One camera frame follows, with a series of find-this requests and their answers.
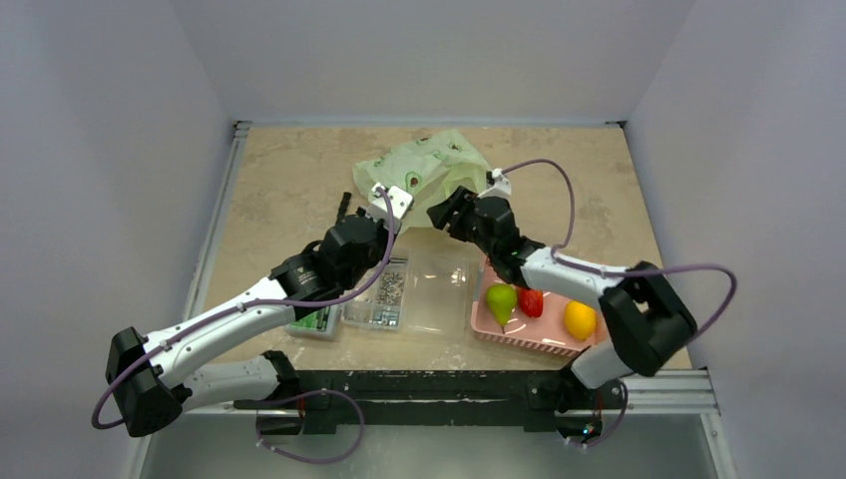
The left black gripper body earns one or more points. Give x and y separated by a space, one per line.
378 252

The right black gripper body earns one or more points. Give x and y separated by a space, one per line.
456 214

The light green plastic bag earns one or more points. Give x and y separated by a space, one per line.
430 169

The yellow fake fruit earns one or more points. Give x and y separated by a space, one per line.
501 299

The orange fake fruit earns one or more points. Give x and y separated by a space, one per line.
531 302

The yellow orange fake lemon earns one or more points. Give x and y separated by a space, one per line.
580 320

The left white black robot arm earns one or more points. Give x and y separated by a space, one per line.
153 378

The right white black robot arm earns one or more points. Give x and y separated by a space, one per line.
646 320

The clear plastic screw organizer box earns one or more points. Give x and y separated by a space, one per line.
418 292

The green white small box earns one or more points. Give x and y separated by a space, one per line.
320 325

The pink plastic basket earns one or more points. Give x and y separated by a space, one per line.
546 333

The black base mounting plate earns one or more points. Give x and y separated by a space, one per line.
320 401

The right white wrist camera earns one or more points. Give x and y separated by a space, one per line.
497 185

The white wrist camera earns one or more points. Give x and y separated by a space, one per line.
389 204
497 185

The black T-handle tool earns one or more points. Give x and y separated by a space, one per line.
343 208

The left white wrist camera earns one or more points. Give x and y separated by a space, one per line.
389 204

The aluminium back frame rail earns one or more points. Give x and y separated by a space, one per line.
395 121

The aluminium frame rail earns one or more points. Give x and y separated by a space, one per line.
669 392
198 290
395 121

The aluminium left frame rail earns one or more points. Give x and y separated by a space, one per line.
198 290

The aluminium front frame rail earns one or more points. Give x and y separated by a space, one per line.
669 392

